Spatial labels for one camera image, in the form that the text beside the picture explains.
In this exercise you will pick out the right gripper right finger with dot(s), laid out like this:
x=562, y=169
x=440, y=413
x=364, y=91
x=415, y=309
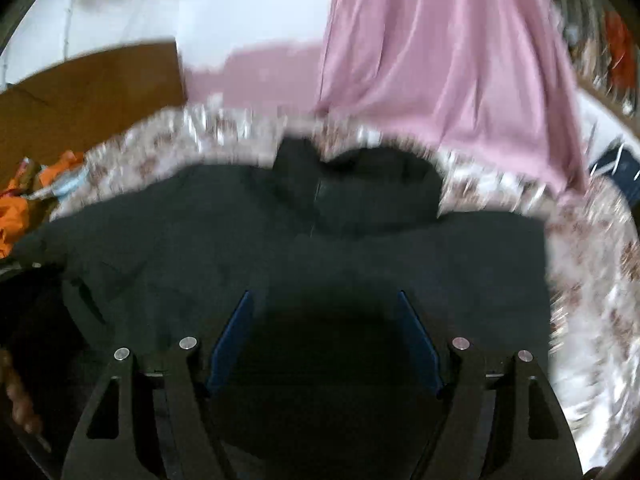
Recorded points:
x=494, y=418

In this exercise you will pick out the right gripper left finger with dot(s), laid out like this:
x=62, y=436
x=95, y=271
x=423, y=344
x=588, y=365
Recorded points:
x=143, y=419

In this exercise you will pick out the black coat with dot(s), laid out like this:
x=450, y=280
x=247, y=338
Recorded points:
x=325, y=292

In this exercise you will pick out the orange clothes pile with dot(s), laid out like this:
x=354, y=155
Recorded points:
x=34, y=191

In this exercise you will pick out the person's left hand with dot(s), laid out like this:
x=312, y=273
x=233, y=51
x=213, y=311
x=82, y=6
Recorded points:
x=17, y=399

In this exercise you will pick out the floral satin bedspread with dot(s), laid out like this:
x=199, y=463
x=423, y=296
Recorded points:
x=592, y=242

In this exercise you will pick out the dark blue bag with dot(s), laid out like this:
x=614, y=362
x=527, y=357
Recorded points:
x=621, y=165

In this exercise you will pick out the wooden headboard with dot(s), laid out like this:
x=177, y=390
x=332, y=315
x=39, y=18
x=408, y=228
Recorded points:
x=80, y=103

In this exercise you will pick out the pink curtain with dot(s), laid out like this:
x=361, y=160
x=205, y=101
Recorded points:
x=488, y=78

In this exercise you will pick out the red garment in window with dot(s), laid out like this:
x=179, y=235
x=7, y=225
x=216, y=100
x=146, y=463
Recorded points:
x=622, y=50

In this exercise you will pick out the barred window with wooden frame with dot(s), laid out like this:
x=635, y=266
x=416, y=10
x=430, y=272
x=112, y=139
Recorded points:
x=584, y=32

